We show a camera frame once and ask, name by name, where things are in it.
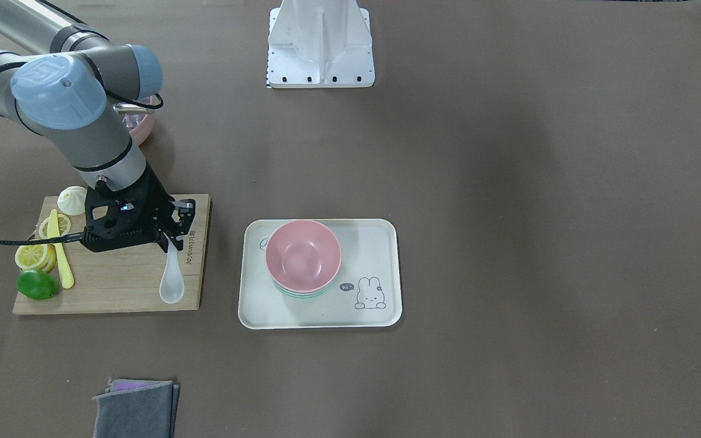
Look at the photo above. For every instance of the green lime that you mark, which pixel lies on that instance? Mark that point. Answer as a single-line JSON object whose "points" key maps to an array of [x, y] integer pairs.
{"points": [[37, 284]]}

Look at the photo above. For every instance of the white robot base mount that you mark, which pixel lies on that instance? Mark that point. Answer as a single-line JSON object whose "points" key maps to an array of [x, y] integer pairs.
{"points": [[319, 44]]}

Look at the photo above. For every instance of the grey folded cloth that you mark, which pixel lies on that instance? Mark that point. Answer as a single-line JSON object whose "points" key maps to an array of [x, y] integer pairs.
{"points": [[147, 412]]}

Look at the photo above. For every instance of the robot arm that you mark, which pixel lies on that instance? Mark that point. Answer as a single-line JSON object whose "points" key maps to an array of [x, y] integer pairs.
{"points": [[66, 90]]}

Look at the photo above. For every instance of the thin lemon slice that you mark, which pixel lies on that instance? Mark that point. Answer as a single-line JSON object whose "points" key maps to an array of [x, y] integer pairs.
{"points": [[64, 226]]}

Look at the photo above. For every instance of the white steamed bun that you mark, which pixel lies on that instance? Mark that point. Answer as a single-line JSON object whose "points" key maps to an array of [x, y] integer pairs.
{"points": [[72, 200]]}

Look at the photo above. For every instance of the purple cloth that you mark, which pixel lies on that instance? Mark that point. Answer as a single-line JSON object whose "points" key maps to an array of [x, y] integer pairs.
{"points": [[117, 385]]}

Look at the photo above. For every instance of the cream rabbit tray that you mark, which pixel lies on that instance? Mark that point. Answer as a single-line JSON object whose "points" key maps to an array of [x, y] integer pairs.
{"points": [[365, 293]]}

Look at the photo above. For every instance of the small pink bowl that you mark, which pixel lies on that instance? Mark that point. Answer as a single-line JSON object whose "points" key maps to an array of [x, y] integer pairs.
{"points": [[303, 255]]}

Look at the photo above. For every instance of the yellow plastic knife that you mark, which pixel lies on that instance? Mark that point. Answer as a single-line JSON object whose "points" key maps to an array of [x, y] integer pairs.
{"points": [[64, 269]]}

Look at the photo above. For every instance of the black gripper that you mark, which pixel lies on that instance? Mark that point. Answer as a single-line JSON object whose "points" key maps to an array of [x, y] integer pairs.
{"points": [[157, 196]]}

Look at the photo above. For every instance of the thick lemon half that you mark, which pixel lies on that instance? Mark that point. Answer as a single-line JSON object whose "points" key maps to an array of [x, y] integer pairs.
{"points": [[41, 257]]}

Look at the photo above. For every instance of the large pink bowl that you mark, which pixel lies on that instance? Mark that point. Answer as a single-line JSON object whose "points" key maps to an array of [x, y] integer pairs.
{"points": [[140, 126]]}

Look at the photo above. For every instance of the metal ice scoop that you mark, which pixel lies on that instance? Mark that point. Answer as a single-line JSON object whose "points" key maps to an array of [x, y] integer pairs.
{"points": [[133, 108]]}

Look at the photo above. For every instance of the bamboo cutting board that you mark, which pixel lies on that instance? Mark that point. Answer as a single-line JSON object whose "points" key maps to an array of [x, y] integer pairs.
{"points": [[128, 279]]}

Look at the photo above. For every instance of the white ceramic spoon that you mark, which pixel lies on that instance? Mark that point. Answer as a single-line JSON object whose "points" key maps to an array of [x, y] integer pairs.
{"points": [[172, 286]]}

